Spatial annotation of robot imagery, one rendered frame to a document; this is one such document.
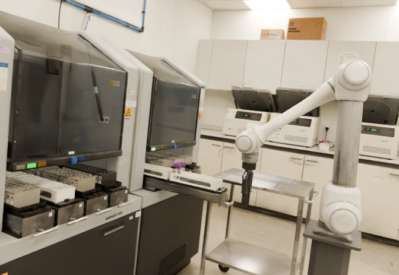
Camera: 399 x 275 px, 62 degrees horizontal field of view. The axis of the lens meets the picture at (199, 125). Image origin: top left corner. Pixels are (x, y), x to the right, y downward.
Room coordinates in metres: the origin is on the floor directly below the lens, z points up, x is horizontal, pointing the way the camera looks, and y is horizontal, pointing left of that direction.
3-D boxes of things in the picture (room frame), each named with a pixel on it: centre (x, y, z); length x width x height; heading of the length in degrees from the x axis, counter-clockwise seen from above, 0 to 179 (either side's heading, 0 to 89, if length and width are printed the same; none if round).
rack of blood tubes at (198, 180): (1.88, -0.01, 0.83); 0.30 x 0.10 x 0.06; 64
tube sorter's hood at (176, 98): (2.33, 0.37, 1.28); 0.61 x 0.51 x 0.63; 154
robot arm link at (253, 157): (1.75, -0.29, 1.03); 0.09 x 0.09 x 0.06
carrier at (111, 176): (1.66, 0.44, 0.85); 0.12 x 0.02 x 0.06; 154
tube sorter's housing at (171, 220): (2.41, 0.55, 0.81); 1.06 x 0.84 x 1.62; 64
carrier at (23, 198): (1.25, 0.64, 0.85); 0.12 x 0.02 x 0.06; 154
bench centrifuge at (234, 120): (4.45, -0.68, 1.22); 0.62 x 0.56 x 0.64; 152
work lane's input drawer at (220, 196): (1.95, 0.11, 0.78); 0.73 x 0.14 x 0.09; 64
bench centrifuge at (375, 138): (3.83, -1.97, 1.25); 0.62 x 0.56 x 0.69; 154
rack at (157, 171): (2.02, 0.27, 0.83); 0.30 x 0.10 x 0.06; 64
